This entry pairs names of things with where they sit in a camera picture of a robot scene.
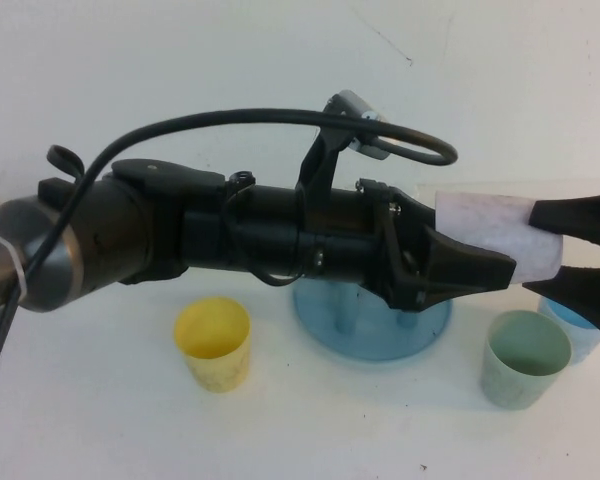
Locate thick black camera cable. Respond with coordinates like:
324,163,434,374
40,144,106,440
0,107,459,416

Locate blue plastic cup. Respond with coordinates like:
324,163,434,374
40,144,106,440
537,294,600,366

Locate white zip tie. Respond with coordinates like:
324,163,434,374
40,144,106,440
5,239,30,299

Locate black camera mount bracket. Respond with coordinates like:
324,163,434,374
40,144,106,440
295,127,361,236

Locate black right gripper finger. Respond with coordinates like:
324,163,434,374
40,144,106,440
527,189,600,251
522,265,600,341

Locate green plastic cup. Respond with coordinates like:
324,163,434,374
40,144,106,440
481,309,572,411

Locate yellow plastic cup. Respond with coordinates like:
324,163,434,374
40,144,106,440
173,296,253,395

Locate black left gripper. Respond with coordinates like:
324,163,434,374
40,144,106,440
357,178,516,312

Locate pink plastic cup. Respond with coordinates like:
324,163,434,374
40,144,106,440
434,189,565,287

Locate thin black wire loop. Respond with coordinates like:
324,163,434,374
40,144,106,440
46,143,86,191

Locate blue cup stand white caps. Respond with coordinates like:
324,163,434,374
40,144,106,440
292,282,454,362

